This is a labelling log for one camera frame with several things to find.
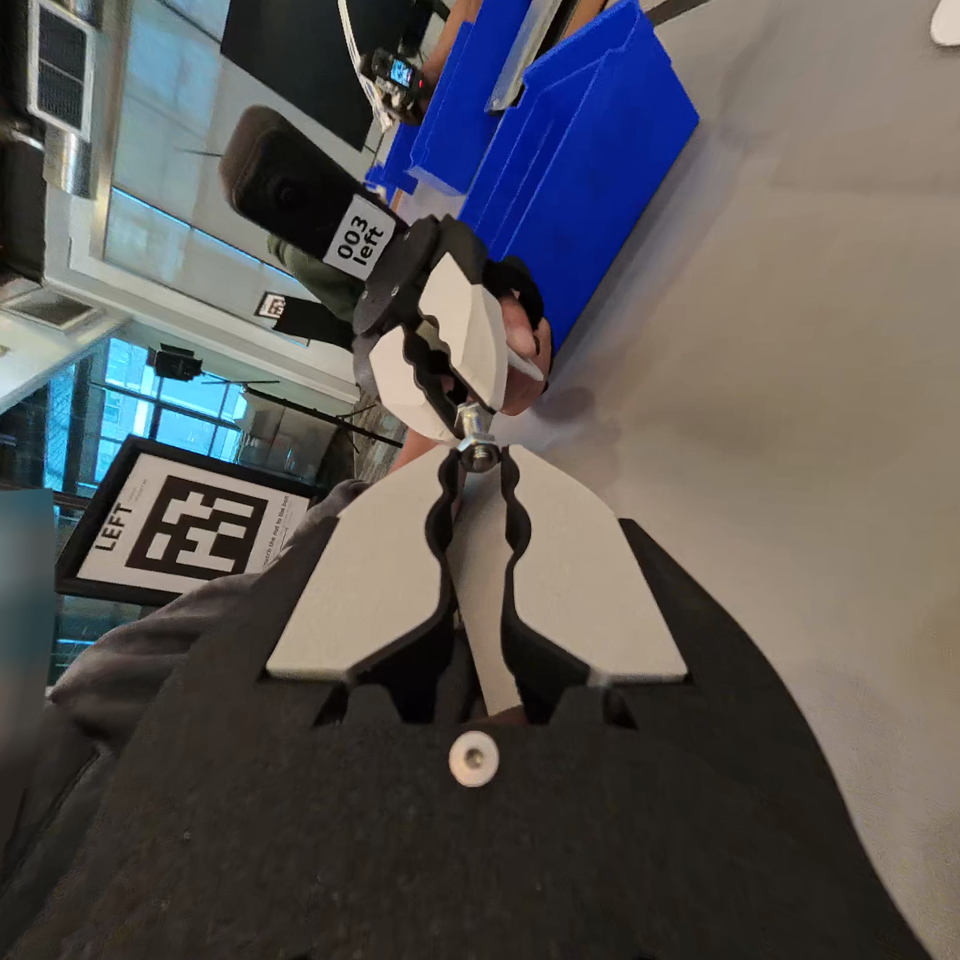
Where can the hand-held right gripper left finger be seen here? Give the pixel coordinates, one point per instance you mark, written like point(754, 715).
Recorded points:
point(360, 593)

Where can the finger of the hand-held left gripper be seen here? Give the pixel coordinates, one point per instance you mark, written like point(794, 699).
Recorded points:
point(402, 375)
point(468, 323)

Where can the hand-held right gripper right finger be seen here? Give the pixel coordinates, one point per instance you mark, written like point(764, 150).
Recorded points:
point(593, 593)

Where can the silver hex nut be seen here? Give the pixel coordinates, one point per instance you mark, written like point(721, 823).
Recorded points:
point(480, 455)

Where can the blue plastic bin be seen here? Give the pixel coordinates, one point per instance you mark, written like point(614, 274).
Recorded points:
point(465, 105)
point(393, 168)
point(600, 165)

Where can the person's left hand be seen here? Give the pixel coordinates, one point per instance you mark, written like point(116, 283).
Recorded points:
point(533, 345)

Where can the black monitor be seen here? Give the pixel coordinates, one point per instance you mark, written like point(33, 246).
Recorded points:
point(300, 45)

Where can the small framed sign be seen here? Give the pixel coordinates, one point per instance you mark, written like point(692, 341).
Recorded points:
point(272, 308)

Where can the person's dark clothing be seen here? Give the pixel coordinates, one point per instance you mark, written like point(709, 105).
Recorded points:
point(150, 660)

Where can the black white marker board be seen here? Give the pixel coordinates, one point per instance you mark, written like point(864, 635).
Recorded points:
point(113, 540)

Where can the grey metal plate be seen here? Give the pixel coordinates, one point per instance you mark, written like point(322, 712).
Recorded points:
point(525, 53)

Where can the white document stand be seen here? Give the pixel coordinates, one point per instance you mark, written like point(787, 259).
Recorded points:
point(948, 18)

